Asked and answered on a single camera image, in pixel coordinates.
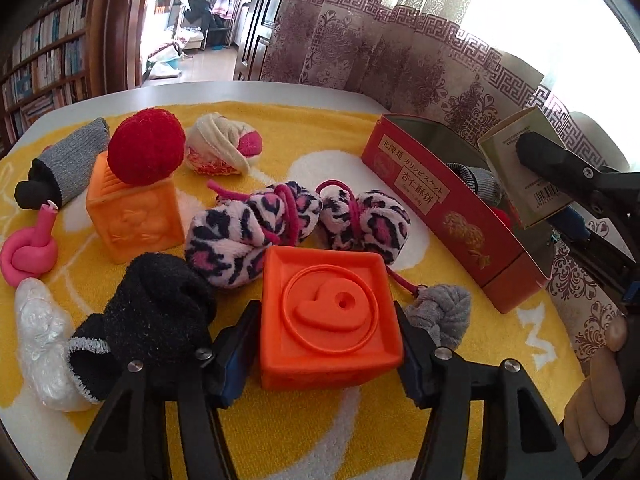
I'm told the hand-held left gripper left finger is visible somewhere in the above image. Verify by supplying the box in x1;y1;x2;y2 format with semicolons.
67;300;263;480

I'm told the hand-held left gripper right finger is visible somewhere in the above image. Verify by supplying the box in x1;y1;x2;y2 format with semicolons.
392;301;583;480

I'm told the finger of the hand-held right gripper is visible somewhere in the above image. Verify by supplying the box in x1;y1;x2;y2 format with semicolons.
547;210;640;311
515;132;640;221

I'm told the olive green carton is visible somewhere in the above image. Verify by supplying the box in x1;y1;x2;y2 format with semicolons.
477;106;583;228

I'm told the orange heart toy cube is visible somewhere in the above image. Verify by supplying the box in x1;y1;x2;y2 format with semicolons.
259;246;405;391

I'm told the black fuzzy sock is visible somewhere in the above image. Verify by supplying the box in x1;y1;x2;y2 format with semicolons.
65;252;218;406

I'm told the red cardboard box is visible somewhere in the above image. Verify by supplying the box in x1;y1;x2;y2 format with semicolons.
361;114;551;313

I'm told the cream and pink sock ball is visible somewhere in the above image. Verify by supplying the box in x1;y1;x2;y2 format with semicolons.
185;112;264;177

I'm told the knotted pink foam tube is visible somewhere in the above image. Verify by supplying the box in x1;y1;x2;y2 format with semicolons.
0;200;58;288

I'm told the person's right hand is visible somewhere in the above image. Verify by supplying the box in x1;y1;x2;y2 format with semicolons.
562;316;630;463

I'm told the grey knotted cloth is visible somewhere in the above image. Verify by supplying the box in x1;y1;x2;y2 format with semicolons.
402;284;472;348

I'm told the grey knit sock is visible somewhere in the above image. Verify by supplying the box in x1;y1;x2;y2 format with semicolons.
447;162;501;208

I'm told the yellow and white towel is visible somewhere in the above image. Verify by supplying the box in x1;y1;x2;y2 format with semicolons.
0;101;586;480

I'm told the large leopard print sock bundle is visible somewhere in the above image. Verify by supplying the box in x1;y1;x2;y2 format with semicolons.
184;180;323;290

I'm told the small leopard print sock bundle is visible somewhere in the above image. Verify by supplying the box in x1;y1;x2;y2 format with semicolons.
315;180;428;297

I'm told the orange embossed toy cube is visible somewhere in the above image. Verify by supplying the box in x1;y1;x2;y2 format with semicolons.
85;152;187;265

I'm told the white bubble wrap bundle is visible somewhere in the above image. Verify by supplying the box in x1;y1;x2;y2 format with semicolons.
14;277;96;413

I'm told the patterned purple curtain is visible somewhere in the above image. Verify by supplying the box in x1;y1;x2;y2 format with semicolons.
260;0;640;361

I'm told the red fuzzy ball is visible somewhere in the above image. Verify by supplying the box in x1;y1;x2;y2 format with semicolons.
107;108;187;187

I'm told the grey and black rolled sock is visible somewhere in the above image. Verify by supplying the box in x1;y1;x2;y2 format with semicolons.
14;117;111;211

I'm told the white plastic bag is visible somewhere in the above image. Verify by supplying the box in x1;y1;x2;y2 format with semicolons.
142;55;182;80

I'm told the dark wooden door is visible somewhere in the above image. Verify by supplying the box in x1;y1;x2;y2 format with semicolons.
234;0;290;82

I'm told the dark clothes pile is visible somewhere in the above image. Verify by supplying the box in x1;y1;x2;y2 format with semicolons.
185;0;228;31

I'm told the wooden bookshelf with books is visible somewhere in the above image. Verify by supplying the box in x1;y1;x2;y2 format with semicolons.
0;0;108;146

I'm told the wooden door frame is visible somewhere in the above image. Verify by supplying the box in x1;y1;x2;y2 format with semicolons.
102;0;157;95

